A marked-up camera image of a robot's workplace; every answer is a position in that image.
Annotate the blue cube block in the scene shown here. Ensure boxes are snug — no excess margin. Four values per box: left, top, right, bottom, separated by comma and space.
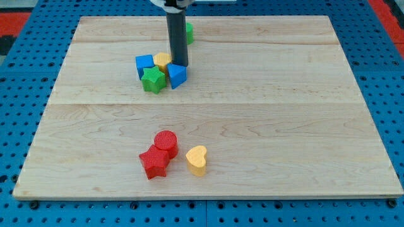
135, 54, 155, 79

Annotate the red star block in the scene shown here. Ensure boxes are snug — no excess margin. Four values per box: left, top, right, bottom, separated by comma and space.
139, 145, 170, 180

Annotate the yellow heart block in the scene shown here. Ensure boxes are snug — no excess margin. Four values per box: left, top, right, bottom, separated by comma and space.
186, 145, 207, 177

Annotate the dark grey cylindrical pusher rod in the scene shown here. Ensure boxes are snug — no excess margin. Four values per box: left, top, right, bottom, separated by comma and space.
166, 10, 188, 67

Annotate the green cylinder block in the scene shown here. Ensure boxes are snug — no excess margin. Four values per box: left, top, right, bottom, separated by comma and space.
186, 22, 194, 45

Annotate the green star block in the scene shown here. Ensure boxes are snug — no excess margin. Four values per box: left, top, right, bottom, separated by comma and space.
141, 66, 167, 94

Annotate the blue triangle block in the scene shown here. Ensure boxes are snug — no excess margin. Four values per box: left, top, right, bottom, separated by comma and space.
167, 64, 187, 90

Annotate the red cylinder block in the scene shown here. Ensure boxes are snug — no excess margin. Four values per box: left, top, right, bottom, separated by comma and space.
154, 131, 179, 159

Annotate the yellow pentagon block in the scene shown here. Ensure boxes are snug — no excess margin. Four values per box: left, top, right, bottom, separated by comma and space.
153, 52, 172, 74

